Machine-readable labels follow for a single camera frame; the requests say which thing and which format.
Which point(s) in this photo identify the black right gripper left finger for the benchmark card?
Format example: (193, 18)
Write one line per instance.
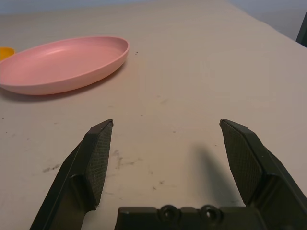
(79, 172)

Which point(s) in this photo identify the beige side table black legs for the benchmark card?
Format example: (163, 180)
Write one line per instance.
(302, 31)

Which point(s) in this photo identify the pink round plate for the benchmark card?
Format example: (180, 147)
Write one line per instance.
(62, 64)

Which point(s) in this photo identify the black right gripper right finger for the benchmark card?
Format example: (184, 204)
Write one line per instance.
(259, 167)

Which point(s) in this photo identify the yellow round plate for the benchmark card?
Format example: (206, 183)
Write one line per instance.
(6, 52)

